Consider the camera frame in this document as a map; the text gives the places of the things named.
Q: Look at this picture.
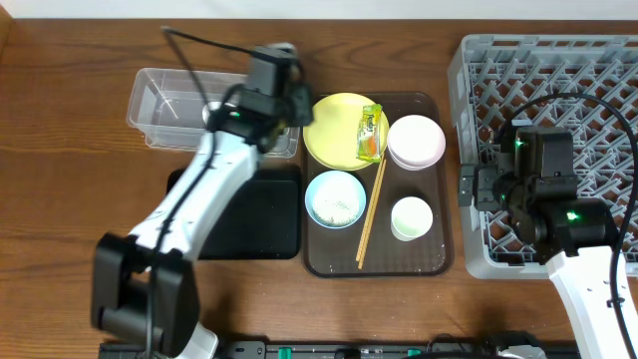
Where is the white napkin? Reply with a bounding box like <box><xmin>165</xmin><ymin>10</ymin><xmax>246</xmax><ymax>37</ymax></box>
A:
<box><xmin>202</xmin><ymin>101</ymin><xmax>223</xmax><ymax>126</ymax></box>

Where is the green snack wrapper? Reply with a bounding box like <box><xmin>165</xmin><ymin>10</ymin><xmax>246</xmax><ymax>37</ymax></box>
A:
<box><xmin>356</xmin><ymin>104</ymin><xmax>382</xmax><ymax>163</ymax></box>

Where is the light blue bowl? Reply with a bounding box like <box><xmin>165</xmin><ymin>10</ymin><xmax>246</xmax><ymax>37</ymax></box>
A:
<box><xmin>304</xmin><ymin>171</ymin><xmax>367</xmax><ymax>229</ymax></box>

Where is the wooden chopstick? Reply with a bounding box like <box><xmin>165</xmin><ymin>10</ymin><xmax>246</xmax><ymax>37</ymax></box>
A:
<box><xmin>357</xmin><ymin>159</ymin><xmax>388</xmax><ymax>271</ymax></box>
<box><xmin>355</xmin><ymin>154</ymin><xmax>386</xmax><ymax>262</ymax></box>

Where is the pink bowl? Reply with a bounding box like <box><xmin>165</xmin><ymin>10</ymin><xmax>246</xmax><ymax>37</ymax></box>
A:
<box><xmin>388</xmin><ymin>115</ymin><xmax>447</xmax><ymax>172</ymax></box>

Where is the white cup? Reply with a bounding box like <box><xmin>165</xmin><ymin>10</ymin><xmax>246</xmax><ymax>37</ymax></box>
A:
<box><xmin>391</xmin><ymin>196</ymin><xmax>434</xmax><ymax>241</ymax></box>

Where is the rice food waste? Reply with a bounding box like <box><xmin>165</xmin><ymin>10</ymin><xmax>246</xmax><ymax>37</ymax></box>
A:
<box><xmin>312</xmin><ymin>180</ymin><xmax>360</xmax><ymax>227</ymax></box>

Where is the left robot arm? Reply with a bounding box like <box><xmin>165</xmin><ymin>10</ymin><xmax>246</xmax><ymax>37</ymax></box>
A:
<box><xmin>90</xmin><ymin>43</ymin><xmax>312</xmax><ymax>358</ymax></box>

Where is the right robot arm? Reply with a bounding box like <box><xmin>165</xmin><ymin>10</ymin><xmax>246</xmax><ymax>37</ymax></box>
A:
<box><xmin>458</xmin><ymin>127</ymin><xmax>637</xmax><ymax>358</ymax></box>

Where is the grey dishwasher rack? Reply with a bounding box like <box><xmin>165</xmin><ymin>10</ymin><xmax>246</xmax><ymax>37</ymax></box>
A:
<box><xmin>447</xmin><ymin>33</ymin><xmax>638</xmax><ymax>280</ymax></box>

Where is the black waste tray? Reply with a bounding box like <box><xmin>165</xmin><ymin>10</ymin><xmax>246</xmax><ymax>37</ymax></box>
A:
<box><xmin>166</xmin><ymin>167</ymin><xmax>303</xmax><ymax>261</ymax></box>

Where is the yellow plate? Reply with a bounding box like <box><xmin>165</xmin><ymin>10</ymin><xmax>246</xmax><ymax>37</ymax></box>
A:
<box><xmin>303</xmin><ymin>93</ymin><xmax>375</xmax><ymax>172</ymax></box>

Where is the clear plastic bin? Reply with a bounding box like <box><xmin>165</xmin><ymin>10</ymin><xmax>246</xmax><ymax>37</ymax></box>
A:
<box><xmin>126</xmin><ymin>67</ymin><xmax>302</xmax><ymax>160</ymax></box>

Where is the brown serving tray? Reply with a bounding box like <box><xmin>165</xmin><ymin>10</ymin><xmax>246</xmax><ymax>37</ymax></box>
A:
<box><xmin>300</xmin><ymin>91</ymin><xmax>456</xmax><ymax>279</ymax></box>

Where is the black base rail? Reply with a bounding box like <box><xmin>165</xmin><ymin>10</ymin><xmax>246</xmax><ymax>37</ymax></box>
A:
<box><xmin>98</xmin><ymin>331</ymin><xmax>582</xmax><ymax>359</ymax></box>

